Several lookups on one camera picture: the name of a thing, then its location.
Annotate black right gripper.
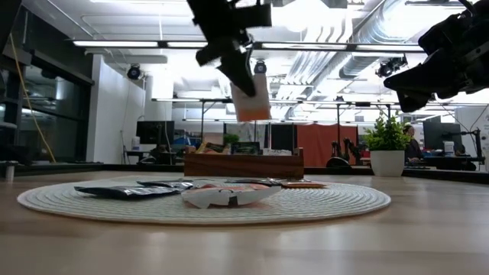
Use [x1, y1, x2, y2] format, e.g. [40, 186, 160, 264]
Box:
[384, 12, 481, 113]

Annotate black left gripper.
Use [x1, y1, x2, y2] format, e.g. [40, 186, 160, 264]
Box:
[186, 0, 274, 99]

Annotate white orange Tazo tea packet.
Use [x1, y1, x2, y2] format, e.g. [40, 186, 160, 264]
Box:
[262, 147, 293, 157]
[180, 183, 283, 210]
[230, 73, 273, 123]

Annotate black blackcurrant tea packet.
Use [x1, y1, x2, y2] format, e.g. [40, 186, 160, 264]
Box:
[225, 177, 284, 187]
[73, 185, 181, 201]
[136, 180, 195, 191]
[230, 141, 262, 156]

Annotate orange mango tea packet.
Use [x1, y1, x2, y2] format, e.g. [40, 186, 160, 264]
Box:
[195, 141, 230, 156]
[280, 180, 328, 189]

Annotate black ceiling device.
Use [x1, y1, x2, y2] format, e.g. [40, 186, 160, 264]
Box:
[375, 54, 409, 79]

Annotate black computer monitor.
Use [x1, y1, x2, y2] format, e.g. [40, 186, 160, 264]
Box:
[423, 121, 463, 152]
[135, 120, 176, 145]

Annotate small green potted plant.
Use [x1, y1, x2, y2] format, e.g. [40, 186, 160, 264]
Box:
[223, 132, 241, 148]

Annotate person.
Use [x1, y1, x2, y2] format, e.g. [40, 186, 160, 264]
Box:
[403, 125, 425, 165]

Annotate green plant in white pot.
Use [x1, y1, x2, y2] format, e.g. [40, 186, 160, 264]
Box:
[362, 112, 413, 178]

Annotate black office desk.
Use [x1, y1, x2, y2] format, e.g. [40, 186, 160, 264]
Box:
[422, 154, 487, 172]

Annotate wooden compartment tray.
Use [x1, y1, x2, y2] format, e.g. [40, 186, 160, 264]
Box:
[183, 147, 306, 180]

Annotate small black robot arms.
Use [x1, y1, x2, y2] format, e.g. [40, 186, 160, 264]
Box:
[325, 137, 366, 168]

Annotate black ceiling spotlight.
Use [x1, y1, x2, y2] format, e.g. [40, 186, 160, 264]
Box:
[126, 63, 144, 81]

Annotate orange partition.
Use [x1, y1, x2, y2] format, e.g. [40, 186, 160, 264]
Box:
[296, 123, 359, 168]

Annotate white round woven placemat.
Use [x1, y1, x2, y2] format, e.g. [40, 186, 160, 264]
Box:
[16, 174, 392, 225]

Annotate small grey cylinder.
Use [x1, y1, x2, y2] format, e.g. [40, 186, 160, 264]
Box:
[3, 160, 17, 183]

